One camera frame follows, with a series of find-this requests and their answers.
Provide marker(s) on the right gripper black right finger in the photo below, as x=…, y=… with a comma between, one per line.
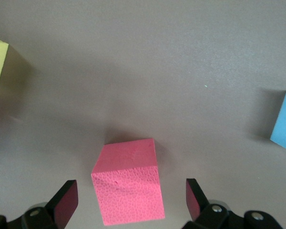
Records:
x=197, y=205

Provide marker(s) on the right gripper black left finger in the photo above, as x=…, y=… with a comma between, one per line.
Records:
x=64, y=205

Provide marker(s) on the blue foam cube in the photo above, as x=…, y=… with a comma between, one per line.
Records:
x=284, y=121

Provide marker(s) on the red foam cube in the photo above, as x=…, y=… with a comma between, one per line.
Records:
x=127, y=186

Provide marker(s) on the brown table cover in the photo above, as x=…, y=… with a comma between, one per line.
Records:
x=143, y=35

